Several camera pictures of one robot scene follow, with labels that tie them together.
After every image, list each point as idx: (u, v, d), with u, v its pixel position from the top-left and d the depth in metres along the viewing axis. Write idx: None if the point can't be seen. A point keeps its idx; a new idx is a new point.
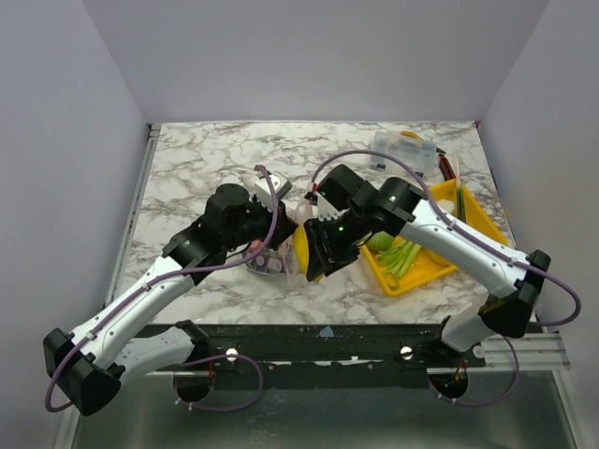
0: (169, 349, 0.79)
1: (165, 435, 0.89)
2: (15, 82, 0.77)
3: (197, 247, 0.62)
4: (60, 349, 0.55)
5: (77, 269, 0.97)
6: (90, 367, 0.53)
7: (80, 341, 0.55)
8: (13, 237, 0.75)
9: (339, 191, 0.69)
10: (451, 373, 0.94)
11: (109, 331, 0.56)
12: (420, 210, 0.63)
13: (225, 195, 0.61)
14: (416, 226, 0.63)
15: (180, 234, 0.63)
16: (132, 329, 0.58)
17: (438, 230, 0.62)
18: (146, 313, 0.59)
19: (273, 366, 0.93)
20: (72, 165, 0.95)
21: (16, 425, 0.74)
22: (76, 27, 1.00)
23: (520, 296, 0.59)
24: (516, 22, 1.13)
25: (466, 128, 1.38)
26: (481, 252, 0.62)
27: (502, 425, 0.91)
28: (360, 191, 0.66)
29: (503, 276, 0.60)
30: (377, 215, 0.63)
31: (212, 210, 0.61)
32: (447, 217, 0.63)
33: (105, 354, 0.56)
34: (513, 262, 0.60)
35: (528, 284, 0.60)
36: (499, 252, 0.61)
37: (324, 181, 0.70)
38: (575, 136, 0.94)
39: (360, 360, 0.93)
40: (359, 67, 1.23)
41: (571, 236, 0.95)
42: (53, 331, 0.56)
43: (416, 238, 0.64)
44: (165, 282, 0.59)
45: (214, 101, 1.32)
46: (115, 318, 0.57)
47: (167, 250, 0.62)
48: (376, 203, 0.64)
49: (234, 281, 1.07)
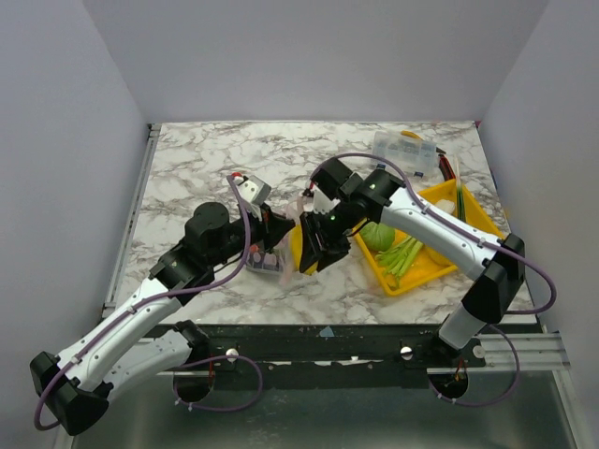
0: (166, 356, 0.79)
1: (164, 435, 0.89)
2: (14, 81, 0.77)
3: (182, 267, 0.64)
4: (46, 371, 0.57)
5: (77, 269, 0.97)
6: (74, 392, 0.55)
7: (65, 366, 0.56)
8: (13, 238, 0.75)
9: (329, 181, 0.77)
10: (451, 373, 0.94)
11: (94, 355, 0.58)
12: (399, 195, 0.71)
13: (203, 217, 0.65)
14: (393, 210, 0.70)
15: (167, 254, 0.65)
16: (117, 353, 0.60)
17: (412, 214, 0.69)
18: (131, 338, 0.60)
19: (273, 366, 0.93)
20: (72, 165, 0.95)
21: (16, 426, 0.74)
22: (76, 28, 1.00)
23: (487, 275, 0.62)
24: (516, 21, 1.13)
25: (465, 128, 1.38)
26: (452, 234, 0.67)
27: (501, 424, 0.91)
28: (348, 181, 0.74)
29: (471, 257, 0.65)
30: (358, 201, 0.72)
31: (192, 233, 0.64)
32: (420, 202, 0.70)
33: (90, 378, 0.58)
34: (482, 242, 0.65)
35: (495, 265, 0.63)
36: (469, 234, 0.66)
37: (317, 172, 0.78)
38: (575, 136, 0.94)
39: (360, 360, 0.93)
40: (359, 67, 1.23)
41: (571, 236, 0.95)
42: (40, 354, 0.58)
43: (396, 222, 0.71)
44: (150, 307, 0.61)
45: (214, 101, 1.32)
46: (100, 341, 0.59)
47: (153, 271, 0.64)
48: (358, 191, 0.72)
49: (233, 281, 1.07)
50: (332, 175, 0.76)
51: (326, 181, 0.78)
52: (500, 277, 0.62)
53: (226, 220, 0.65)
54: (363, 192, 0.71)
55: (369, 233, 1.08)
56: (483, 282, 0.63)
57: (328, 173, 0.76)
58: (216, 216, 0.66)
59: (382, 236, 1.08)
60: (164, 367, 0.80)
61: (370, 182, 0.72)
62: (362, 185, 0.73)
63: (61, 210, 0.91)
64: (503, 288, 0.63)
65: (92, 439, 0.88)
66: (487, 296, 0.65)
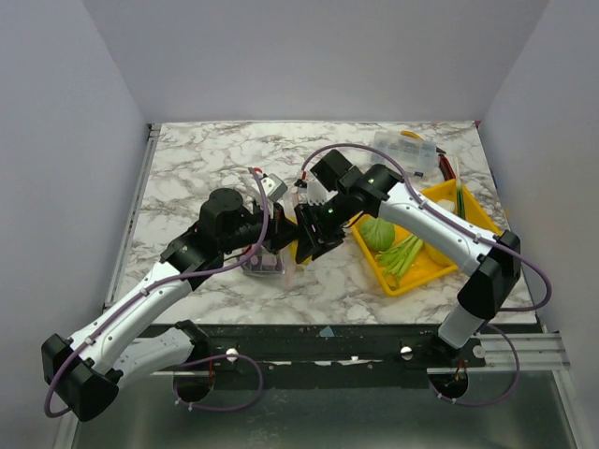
0: (169, 351, 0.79)
1: (165, 434, 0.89)
2: (15, 82, 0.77)
3: (193, 251, 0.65)
4: (59, 354, 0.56)
5: (77, 268, 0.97)
6: (89, 372, 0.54)
7: (80, 347, 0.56)
8: (13, 238, 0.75)
9: (328, 172, 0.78)
10: (451, 373, 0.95)
11: (108, 337, 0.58)
12: (397, 190, 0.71)
13: (217, 201, 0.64)
14: (390, 205, 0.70)
15: (177, 239, 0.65)
16: (131, 334, 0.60)
17: (410, 209, 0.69)
18: (144, 319, 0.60)
19: (273, 366, 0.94)
20: (72, 165, 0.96)
21: (16, 426, 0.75)
22: (76, 27, 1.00)
23: (481, 270, 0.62)
24: (516, 21, 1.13)
25: (466, 128, 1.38)
26: (448, 229, 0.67)
27: (501, 424, 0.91)
28: (347, 174, 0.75)
29: (466, 251, 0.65)
30: (357, 195, 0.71)
31: (207, 215, 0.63)
32: (418, 197, 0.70)
33: (104, 359, 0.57)
34: (477, 238, 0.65)
35: (490, 260, 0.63)
36: (465, 229, 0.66)
37: (317, 165, 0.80)
38: (575, 136, 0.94)
39: (360, 360, 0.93)
40: (358, 67, 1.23)
41: (571, 235, 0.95)
42: (52, 338, 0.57)
43: (394, 217, 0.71)
44: (163, 288, 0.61)
45: (215, 101, 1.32)
46: (114, 324, 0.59)
47: (164, 255, 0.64)
48: (357, 185, 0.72)
49: (233, 281, 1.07)
50: (332, 167, 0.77)
51: (326, 172, 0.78)
52: (494, 272, 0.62)
53: (241, 203, 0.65)
54: (360, 184, 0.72)
55: (369, 233, 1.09)
56: (477, 277, 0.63)
57: (328, 165, 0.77)
58: (230, 199, 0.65)
59: (382, 236, 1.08)
60: (167, 362, 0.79)
61: (368, 175, 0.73)
62: (360, 179, 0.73)
63: (61, 210, 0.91)
64: (496, 283, 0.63)
65: (92, 439, 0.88)
66: (480, 291, 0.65)
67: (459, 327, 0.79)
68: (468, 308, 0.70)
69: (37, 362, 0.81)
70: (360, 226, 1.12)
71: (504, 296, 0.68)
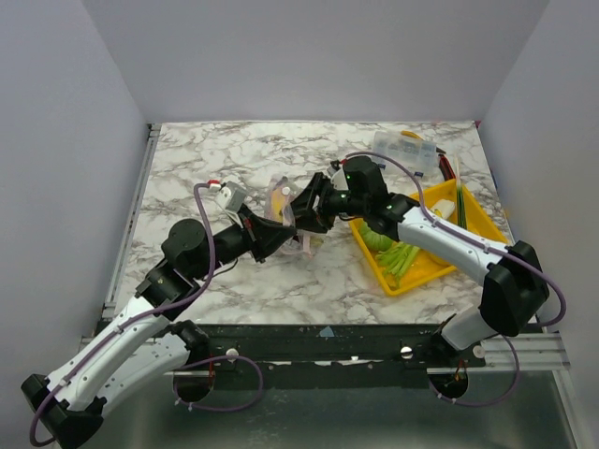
0: (163, 363, 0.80)
1: (165, 434, 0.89)
2: (15, 82, 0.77)
3: (169, 283, 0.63)
4: (36, 394, 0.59)
5: (77, 269, 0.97)
6: (63, 415, 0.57)
7: (55, 388, 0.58)
8: (13, 238, 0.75)
9: (359, 182, 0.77)
10: (451, 373, 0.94)
11: (82, 377, 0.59)
12: (412, 213, 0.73)
13: (178, 239, 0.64)
14: (405, 225, 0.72)
15: (153, 270, 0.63)
16: (107, 371, 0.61)
17: (423, 227, 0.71)
18: (119, 357, 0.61)
19: (273, 366, 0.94)
20: (72, 166, 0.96)
21: (16, 426, 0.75)
22: (76, 28, 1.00)
23: (492, 277, 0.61)
24: (516, 22, 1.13)
25: (465, 128, 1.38)
26: (460, 241, 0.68)
27: (501, 425, 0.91)
28: (377, 195, 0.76)
29: (477, 262, 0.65)
30: (377, 221, 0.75)
31: (168, 255, 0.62)
32: (431, 215, 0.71)
33: (80, 398, 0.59)
34: (487, 248, 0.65)
35: (502, 268, 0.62)
36: (474, 240, 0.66)
37: (353, 169, 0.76)
38: (575, 137, 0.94)
39: (360, 360, 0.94)
40: (359, 67, 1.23)
41: (572, 235, 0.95)
42: (30, 377, 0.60)
43: (405, 233, 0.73)
44: (137, 325, 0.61)
45: (214, 101, 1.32)
46: (88, 363, 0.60)
47: (139, 289, 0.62)
48: (379, 210, 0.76)
49: (234, 281, 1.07)
50: (368, 184, 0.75)
51: (356, 179, 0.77)
52: (505, 279, 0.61)
53: (200, 239, 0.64)
54: (382, 211, 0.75)
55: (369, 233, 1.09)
56: (489, 286, 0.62)
57: (366, 181, 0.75)
58: (191, 235, 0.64)
59: (381, 236, 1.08)
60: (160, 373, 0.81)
61: (392, 201, 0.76)
62: (383, 204, 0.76)
63: (61, 210, 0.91)
64: (512, 293, 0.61)
65: (92, 440, 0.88)
66: (498, 302, 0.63)
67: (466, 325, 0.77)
68: (493, 325, 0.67)
69: (37, 362, 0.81)
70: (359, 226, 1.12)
71: (532, 313, 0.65)
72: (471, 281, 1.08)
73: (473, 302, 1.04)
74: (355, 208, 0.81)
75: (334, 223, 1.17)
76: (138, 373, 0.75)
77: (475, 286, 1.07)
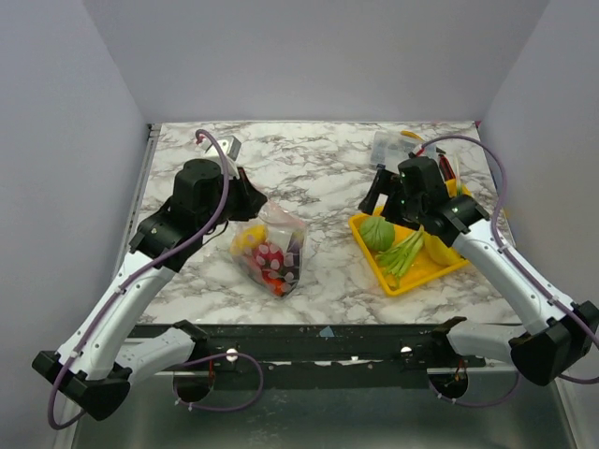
0: (171, 349, 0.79)
1: (165, 434, 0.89)
2: (15, 81, 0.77)
3: (164, 230, 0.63)
4: (50, 369, 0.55)
5: (77, 269, 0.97)
6: (83, 384, 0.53)
7: (67, 361, 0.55)
8: (13, 237, 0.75)
9: (415, 181, 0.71)
10: (451, 373, 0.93)
11: (94, 344, 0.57)
12: (478, 224, 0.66)
13: (193, 171, 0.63)
14: (467, 238, 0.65)
15: (147, 222, 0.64)
16: (119, 337, 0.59)
17: (488, 249, 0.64)
18: (128, 317, 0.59)
19: (273, 366, 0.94)
20: (71, 165, 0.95)
21: (16, 425, 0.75)
22: (76, 28, 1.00)
23: (549, 335, 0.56)
24: (516, 22, 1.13)
25: (465, 128, 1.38)
26: (524, 281, 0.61)
27: (502, 425, 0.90)
28: (434, 195, 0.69)
29: (538, 311, 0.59)
30: (436, 220, 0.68)
31: (183, 187, 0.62)
32: (500, 238, 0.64)
33: (97, 367, 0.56)
34: (553, 300, 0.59)
35: (560, 326, 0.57)
36: (543, 287, 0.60)
37: (409, 166, 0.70)
38: (574, 137, 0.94)
39: (360, 360, 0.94)
40: (359, 67, 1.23)
41: (574, 235, 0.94)
42: (38, 355, 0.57)
43: (463, 245, 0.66)
44: (139, 282, 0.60)
45: (214, 102, 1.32)
46: (97, 330, 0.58)
47: (134, 244, 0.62)
48: (439, 210, 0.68)
49: (234, 281, 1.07)
50: (423, 181, 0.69)
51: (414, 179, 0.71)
52: (562, 340, 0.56)
53: (218, 173, 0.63)
54: (444, 212, 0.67)
55: (368, 233, 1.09)
56: (540, 340, 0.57)
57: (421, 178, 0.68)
58: (208, 169, 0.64)
59: (381, 236, 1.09)
60: (165, 362, 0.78)
61: (454, 202, 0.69)
62: (445, 205, 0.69)
63: (61, 210, 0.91)
64: (562, 353, 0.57)
65: (91, 440, 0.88)
66: (542, 355, 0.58)
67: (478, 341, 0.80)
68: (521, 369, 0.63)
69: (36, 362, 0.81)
70: (359, 226, 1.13)
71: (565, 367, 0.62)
72: (471, 281, 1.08)
73: (473, 302, 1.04)
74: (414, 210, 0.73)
75: (334, 223, 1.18)
76: (154, 353, 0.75)
77: (475, 286, 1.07)
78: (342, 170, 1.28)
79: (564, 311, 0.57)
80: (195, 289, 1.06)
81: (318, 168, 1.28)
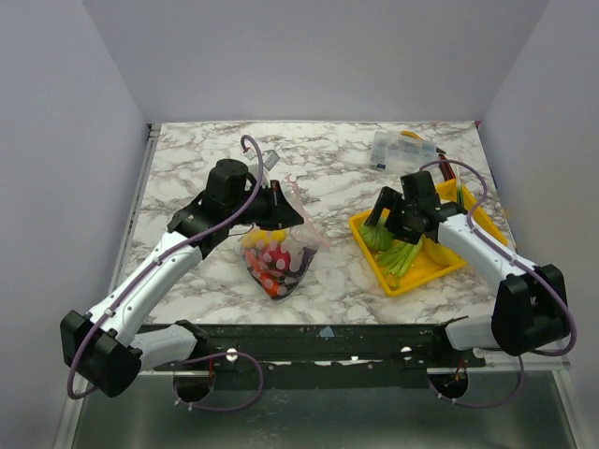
0: (176, 342, 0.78)
1: (165, 433, 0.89)
2: (15, 81, 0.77)
3: (199, 220, 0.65)
4: (80, 328, 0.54)
5: (77, 268, 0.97)
6: (113, 341, 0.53)
7: (101, 319, 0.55)
8: (11, 237, 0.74)
9: (410, 188, 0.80)
10: (451, 373, 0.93)
11: (126, 308, 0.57)
12: (457, 217, 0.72)
13: (226, 167, 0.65)
14: (445, 227, 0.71)
15: (182, 210, 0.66)
16: (147, 306, 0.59)
17: (461, 231, 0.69)
18: (159, 288, 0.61)
19: (273, 366, 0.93)
20: (71, 166, 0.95)
21: (17, 426, 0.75)
22: (76, 29, 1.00)
23: (506, 284, 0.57)
24: (516, 22, 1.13)
25: (465, 128, 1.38)
26: (489, 250, 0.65)
27: (501, 425, 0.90)
28: (425, 199, 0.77)
29: (500, 270, 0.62)
30: (423, 219, 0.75)
31: (215, 181, 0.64)
32: (472, 221, 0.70)
33: (125, 330, 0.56)
34: (513, 259, 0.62)
35: (518, 280, 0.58)
36: (504, 252, 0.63)
37: (405, 177, 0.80)
38: (574, 137, 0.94)
39: (360, 360, 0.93)
40: (359, 68, 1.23)
41: (574, 234, 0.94)
42: (70, 313, 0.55)
43: (445, 236, 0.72)
44: (175, 256, 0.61)
45: (214, 102, 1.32)
46: (130, 295, 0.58)
47: (171, 225, 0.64)
48: (426, 210, 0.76)
49: (234, 282, 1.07)
50: (416, 187, 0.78)
51: (408, 185, 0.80)
52: (520, 291, 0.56)
53: (248, 170, 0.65)
54: (430, 211, 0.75)
55: (369, 233, 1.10)
56: (502, 294, 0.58)
57: (414, 184, 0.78)
58: (238, 167, 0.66)
59: (381, 236, 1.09)
60: (169, 355, 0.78)
61: (441, 205, 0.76)
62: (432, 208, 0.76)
63: (62, 211, 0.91)
64: (524, 309, 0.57)
65: (91, 440, 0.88)
66: (508, 316, 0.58)
67: (472, 328, 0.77)
68: (500, 341, 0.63)
69: (36, 362, 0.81)
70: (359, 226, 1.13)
71: (543, 344, 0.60)
72: (471, 281, 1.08)
73: (473, 302, 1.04)
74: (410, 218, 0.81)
75: (334, 223, 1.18)
76: (161, 342, 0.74)
77: (475, 286, 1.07)
78: (342, 169, 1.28)
79: (524, 267, 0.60)
80: (195, 289, 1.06)
81: (318, 168, 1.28)
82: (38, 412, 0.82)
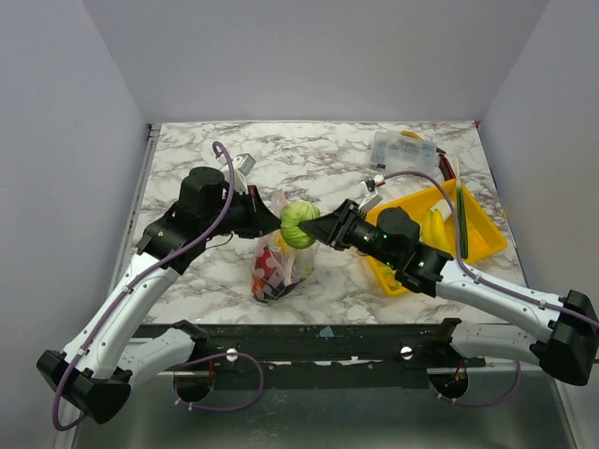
0: (170, 349, 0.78)
1: (165, 434, 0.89)
2: (14, 81, 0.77)
3: (171, 234, 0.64)
4: (54, 369, 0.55)
5: (75, 268, 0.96)
6: (89, 382, 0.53)
7: (74, 359, 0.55)
8: (11, 237, 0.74)
9: (394, 242, 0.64)
10: (451, 373, 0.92)
11: (100, 343, 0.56)
12: (447, 268, 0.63)
13: (200, 177, 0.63)
14: (443, 286, 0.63)
15: (152, 226, 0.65)
16: (124, 336, 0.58)
17: (466, 285, 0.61)
18: (134, 318, 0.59)
19: (273, 366, 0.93)
20: (71, 165, 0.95)
21: (17, 425, 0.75)
22: (73, 26, 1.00)
23: (556, 339, 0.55)
24: (516, 21, 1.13)
25: (465, 128, 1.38)
26: (511, 298, 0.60)
27: (502, 425, 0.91)
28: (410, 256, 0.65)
29: (535, 320, 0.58)
30: (411, 280, 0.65)
31: (189, 191, 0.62)
32: (471, 270, 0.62)
33: (103, 366, 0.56)
34: (543, 304, 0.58)
35: (562, 325, 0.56)
36: (527, 296, 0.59)
37: (392, 230, 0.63)
38: (575, 136, 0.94)
39: (360, 360, 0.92)
40: (359, 67, 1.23)
41: (574, 234, 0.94)
42: (44, 354, 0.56)
43: (445, 294, 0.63)
44: (146, 282, 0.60)
45: (214, 101, 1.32)
46: (103, 329, 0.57)
47: (140, 247, 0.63)
48: (408, 269, 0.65)
49: (234, 281, 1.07)
50: (408, 246, 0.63)
51: (392, 240, 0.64)
52: (571, 340, 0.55)
53: (223, 179, 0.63)
54: (418, 270, 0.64)
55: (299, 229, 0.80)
56: (553, 346, 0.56)
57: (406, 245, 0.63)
58: (212, 176, 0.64)
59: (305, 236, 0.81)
60: (168, 361, 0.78)
61: (427, 259, 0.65)
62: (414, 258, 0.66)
63: (61, 210, 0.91)
64: (577, 350, 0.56)
65: (91, 441, 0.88)
66: (562, 361, 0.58)
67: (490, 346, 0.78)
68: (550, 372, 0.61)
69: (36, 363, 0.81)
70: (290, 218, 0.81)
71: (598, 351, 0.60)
72: None
73: None
74: (380, 253, 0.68)
75: None
76: (160, 351, 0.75)
77: None
78: (342, 169, 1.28)
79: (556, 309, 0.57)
80: (195, 289, 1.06)
81: (318, 168, 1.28)
82: (39, 412, 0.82)
